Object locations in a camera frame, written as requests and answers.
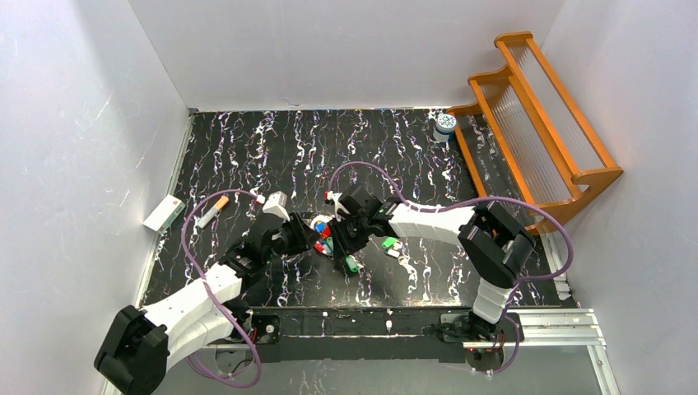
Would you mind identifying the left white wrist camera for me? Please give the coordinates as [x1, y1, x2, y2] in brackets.
[262, 191, 290, 221]

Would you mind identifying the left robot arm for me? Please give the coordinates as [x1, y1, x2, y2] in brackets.
[93, 212, 320, 394]

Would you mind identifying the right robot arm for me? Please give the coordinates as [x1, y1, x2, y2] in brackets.
[325, 184, 535, 326]

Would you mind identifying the orange white marker tube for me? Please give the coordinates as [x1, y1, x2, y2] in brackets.
[196, 196, 230, 228]

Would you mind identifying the green tagged loose key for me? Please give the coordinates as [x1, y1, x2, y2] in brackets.
[381, 237, 403, 259]

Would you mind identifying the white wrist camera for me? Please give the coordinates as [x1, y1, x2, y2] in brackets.
[262, 191, 290, 221]
[325, 191, 349, 221]

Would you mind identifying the keyring with coloured tags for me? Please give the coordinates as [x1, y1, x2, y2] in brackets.
[309, 214, 360, 273]

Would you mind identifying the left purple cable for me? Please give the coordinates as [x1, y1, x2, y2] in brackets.
[181, 188, 266, 390]

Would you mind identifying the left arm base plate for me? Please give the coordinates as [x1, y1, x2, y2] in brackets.
[239, 314, 281, 345]

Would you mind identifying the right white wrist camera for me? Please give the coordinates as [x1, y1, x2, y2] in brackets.
[325, 191, 349, 221]

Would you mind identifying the orange wooden rack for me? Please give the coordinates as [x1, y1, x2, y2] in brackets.
[447, 31, 623, 224]

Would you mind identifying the aluminium rail frame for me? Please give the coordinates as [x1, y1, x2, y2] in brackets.
[101, 308, 621, 395]

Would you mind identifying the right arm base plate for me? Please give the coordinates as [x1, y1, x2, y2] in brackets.
[423, 312, 525, 346]

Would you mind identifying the small white blue jar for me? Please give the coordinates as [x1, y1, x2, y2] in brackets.
[433, 113, 458, 142]

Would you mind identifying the white cardboard box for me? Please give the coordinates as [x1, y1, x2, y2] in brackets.
[142, 194, 185, 235]

